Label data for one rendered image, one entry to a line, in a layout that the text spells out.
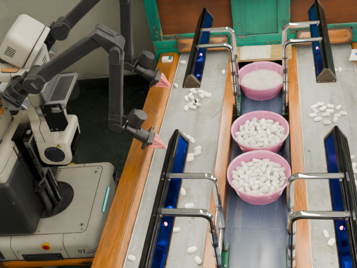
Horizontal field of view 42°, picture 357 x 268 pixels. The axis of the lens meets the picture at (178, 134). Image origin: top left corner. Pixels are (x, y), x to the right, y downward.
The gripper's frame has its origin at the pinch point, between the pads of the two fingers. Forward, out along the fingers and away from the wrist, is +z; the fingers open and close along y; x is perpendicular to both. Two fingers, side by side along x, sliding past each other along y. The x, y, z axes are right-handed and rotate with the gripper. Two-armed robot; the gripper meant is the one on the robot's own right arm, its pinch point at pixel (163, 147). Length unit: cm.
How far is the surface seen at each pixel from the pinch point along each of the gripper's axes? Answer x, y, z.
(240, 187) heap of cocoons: -17.2, -17.3, 31.2
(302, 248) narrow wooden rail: -35, -48, 47
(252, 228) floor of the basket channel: -16, -33, 39
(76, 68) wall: 120, 163, -48
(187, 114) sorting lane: 2.0, 32.7, 9.2
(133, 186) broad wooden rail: 11.0, -19.8, -5.0
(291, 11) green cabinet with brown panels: -50, 92, 35
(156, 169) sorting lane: 7.7, -7.1, 2.5
